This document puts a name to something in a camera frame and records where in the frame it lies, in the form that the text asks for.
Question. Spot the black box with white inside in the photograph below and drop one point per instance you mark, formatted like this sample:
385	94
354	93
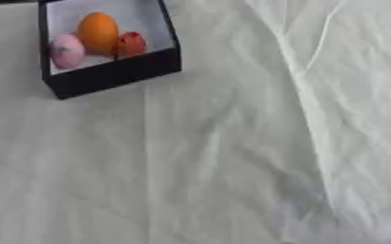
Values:
111	75

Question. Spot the red toy fruit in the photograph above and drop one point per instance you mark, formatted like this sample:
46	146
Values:
131	44

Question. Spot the orange toy fruit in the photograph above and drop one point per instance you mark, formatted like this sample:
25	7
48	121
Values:
97	31

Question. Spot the pink toy peach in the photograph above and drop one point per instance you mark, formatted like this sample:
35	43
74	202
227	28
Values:
67	52

